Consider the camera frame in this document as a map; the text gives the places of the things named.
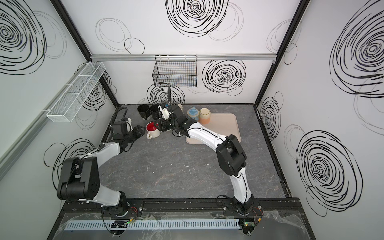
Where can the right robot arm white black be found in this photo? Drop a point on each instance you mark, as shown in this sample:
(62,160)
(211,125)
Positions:
(230,154)

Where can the black corner frame post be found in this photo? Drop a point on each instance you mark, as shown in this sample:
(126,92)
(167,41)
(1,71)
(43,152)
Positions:
(303,4)
(66,19)

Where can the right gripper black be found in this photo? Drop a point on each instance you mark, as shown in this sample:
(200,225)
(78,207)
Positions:
(167,120)

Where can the white wire shelf basket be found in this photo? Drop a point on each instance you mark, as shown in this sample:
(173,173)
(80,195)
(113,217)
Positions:
(82,92)

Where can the cream white mug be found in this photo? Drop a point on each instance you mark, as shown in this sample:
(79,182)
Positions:
(152,131)

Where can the aluminium wall rail left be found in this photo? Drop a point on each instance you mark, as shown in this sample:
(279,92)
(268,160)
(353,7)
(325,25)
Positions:
(13,153)

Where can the black corner frame post right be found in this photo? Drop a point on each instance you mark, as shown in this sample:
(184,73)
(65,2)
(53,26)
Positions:
(303,4)

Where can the orange cream mug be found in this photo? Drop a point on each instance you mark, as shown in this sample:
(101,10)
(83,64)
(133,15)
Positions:
(205,116)

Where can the white black mug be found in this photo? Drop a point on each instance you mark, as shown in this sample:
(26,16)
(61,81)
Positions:
(144,111)

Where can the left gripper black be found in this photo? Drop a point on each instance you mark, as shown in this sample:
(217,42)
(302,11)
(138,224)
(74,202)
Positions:
(137,131)

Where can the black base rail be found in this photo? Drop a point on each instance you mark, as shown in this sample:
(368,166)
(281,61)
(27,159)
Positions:
(217,207)

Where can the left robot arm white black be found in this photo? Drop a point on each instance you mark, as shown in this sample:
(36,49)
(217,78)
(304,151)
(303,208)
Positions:
(80,177)

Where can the white slotted cable duct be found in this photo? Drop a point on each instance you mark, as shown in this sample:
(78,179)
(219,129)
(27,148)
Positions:
(194,224)

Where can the beige plastic tray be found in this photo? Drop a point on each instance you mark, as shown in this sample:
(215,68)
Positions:
(215,131)

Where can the aluminium wall rail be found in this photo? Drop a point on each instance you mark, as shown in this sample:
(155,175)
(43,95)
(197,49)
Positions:
(13,153)
(183,57)

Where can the black corner frame post left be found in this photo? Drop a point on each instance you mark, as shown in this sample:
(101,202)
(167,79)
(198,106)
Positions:
(66,19)

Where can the blue butterfly mug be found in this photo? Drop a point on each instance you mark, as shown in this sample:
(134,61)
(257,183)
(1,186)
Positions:
(194,113)

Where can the aluminium wall rail back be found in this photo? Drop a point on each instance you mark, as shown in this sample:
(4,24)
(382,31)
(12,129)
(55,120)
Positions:
(183,57)

